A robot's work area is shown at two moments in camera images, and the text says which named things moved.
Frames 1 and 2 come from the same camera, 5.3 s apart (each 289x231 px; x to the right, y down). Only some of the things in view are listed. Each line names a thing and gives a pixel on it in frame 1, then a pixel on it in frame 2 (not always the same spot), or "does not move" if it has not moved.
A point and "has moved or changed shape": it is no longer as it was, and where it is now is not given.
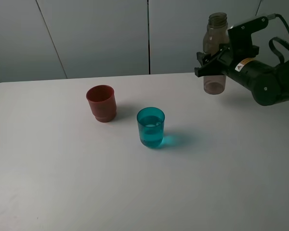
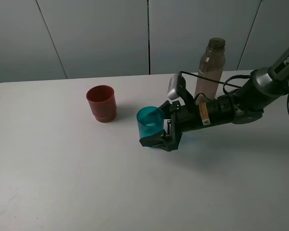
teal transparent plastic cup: (151, 122) does not move
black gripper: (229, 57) → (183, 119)
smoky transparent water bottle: (216, 35) has moved or changed shape
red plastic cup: (102, 101) does not move
